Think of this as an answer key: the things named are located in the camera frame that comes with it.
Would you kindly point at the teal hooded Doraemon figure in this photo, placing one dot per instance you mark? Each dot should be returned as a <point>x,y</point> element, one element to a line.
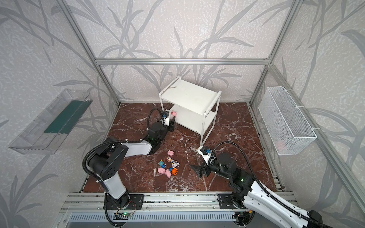
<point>162,164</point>

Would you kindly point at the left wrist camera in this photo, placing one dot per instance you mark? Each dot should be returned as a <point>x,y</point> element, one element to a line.
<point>165,120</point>

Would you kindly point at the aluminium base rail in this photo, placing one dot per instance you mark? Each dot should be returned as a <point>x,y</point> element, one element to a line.
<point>153,202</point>

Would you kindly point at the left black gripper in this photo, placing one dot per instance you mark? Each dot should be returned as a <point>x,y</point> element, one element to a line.
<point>171,125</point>

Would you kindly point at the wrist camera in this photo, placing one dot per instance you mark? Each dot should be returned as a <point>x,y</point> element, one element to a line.
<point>165,120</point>
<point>206,153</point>

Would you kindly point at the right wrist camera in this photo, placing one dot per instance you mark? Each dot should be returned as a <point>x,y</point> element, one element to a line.
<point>206,153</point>

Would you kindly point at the orange hooded Doraemon figure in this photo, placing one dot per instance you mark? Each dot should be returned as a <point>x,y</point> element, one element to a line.
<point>173,171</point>

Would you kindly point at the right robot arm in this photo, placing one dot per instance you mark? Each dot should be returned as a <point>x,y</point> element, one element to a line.
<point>250,194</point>

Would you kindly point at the white two-tier shelf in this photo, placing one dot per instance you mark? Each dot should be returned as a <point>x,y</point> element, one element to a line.
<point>196,106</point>

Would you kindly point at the white wire mesh basket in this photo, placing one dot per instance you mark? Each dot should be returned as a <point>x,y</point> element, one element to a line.
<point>284,120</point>

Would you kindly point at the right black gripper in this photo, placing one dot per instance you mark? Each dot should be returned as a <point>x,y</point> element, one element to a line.
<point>204,169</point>

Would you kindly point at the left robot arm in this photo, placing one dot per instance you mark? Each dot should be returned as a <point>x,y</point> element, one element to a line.
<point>103,161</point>

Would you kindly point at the pink toy in basket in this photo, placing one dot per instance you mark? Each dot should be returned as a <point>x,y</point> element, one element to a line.
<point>281,146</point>

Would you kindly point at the clear plastic wall bin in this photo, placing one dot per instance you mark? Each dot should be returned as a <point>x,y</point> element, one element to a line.
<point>48,131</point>

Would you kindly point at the white hooded Doraemon figure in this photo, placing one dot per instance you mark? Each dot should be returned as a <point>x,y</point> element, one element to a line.
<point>175,164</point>

